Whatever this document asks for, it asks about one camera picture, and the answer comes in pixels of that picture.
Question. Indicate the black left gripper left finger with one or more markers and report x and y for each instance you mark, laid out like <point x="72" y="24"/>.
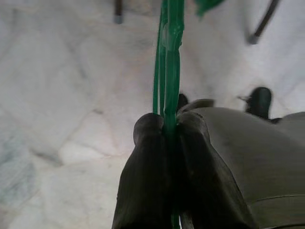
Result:
<point x="145" y="181"/>

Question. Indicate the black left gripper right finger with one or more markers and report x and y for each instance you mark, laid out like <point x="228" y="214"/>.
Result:
<point x="205" y="181"/>

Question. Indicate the green plastic clothes hanger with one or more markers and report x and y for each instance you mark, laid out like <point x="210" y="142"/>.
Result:
<point x="172" y="83"/>

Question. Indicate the black robot right foot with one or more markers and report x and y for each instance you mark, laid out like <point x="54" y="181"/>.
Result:
<point x="259" y="102"/>

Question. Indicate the marble pattern folding table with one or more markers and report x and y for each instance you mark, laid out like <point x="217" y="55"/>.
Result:
<point x="118" y="12"/>

